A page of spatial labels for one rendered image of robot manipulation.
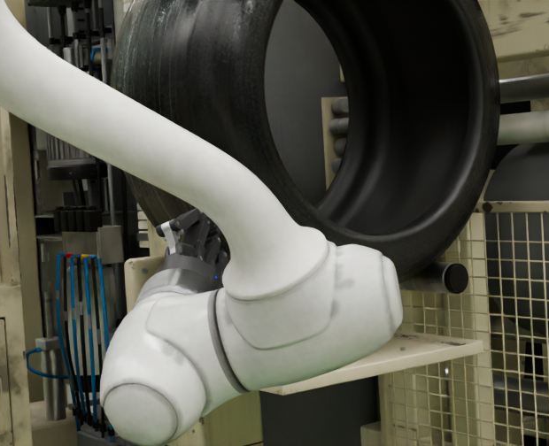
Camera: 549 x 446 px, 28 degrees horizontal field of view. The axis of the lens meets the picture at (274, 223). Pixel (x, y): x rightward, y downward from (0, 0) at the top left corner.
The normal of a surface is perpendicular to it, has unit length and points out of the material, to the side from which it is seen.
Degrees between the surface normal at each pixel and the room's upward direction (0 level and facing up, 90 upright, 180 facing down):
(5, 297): 90
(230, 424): 90
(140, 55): 77
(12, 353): 90
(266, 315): 110
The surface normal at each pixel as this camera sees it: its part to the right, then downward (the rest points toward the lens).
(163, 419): -0.01, 0.42
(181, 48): -0.61, -0.14
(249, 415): 0.59, 0.00
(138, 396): -0.22, 0.23
